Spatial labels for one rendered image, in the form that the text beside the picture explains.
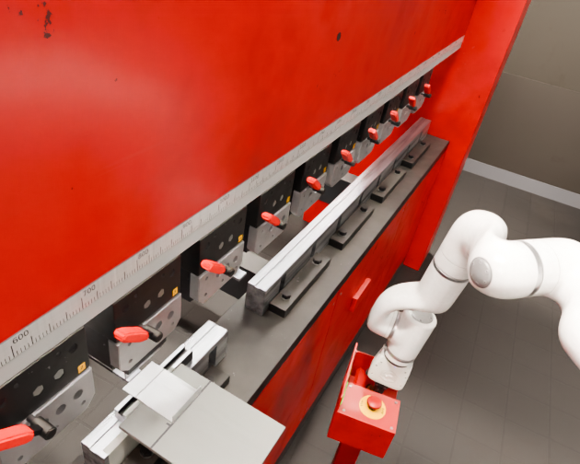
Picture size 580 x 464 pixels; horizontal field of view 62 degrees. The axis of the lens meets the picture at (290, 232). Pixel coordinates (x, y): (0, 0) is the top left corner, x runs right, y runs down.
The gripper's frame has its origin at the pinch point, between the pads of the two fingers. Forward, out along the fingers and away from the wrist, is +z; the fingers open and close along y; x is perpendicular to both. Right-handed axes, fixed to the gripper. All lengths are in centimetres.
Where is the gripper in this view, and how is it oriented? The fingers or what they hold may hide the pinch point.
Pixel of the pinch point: (378, 388)
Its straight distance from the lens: 147.6
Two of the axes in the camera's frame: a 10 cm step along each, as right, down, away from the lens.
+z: -2.3, 7.7, 5.9
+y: 9.2, 3.7, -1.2
